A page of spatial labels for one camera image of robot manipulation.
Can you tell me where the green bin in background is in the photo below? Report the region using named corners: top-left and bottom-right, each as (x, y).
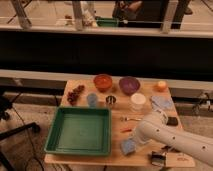
top-left (96, 17), bottom-right (118, 27)

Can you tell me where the black office chair base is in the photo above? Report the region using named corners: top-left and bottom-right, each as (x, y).
top-left (0, 94), bottom-right (42, 171)

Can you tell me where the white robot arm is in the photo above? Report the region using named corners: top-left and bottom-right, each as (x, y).
top-left (132, 111), bottom-right (213, 167)

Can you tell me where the metal spoon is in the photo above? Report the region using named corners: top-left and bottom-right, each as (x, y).
top-left (120, 116), bottom-right (141, 121)

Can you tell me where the blue plastic cup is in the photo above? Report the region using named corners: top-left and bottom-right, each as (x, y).
top-left (87, 93), bottom-right (98, 107)

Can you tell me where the blue sponge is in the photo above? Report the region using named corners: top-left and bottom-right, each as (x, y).
top-left (121, 139), bottom-right (136, 155)

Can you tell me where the purple bowl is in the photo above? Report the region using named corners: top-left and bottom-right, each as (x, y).
top-left (119, 76), bottom-right (140, 95)

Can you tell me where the small red chili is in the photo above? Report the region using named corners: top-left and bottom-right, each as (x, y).
top-left (121, 128), bottom-right (132, 133)

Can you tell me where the black metal clip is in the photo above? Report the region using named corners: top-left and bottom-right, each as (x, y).
top-left (151, 152), bottom-right (166, 167)

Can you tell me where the red grapes bunch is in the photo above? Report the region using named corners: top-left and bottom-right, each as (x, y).
top-left (67, 85), bottom-right (85, 106)

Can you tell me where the orange fruit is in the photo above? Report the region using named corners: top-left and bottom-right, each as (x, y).
top-left (157, 81), bottom-right (167, 92)

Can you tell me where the green plastic tray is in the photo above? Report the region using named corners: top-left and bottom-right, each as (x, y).
top-left (44, 107), bottom-right (111, 156)

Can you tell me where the orange bowl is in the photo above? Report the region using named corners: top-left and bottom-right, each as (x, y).
top-left (93, 74), bottom-right (113, 92)

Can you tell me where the white lidded container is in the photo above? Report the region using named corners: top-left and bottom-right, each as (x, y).
top-left (130, 93), bottom-right (146, 111)

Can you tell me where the small metal cup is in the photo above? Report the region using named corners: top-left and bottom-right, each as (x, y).
top-left (106, 95), bottom-right (116, 107)

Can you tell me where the blue folded cloth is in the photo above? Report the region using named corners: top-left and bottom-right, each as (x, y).
top-left (150, 96), bottom-right (173, 110)

